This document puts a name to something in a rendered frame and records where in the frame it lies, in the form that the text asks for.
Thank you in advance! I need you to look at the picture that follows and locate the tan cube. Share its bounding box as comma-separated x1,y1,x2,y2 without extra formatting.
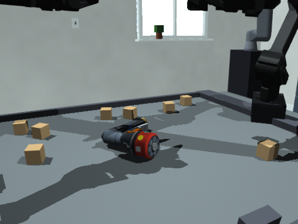
24,144,46,165
13,120,29,135
31,123,50,140
256,139,280,161
163,101,175,113
100,107,112,120
180,95,192,106
123,106,137,120

